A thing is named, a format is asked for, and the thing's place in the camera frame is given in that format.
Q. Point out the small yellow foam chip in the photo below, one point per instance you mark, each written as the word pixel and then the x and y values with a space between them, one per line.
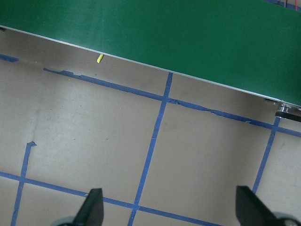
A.
pixel 100 58

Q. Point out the green conveyor belt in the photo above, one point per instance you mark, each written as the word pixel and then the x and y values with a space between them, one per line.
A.
pixel 164 35

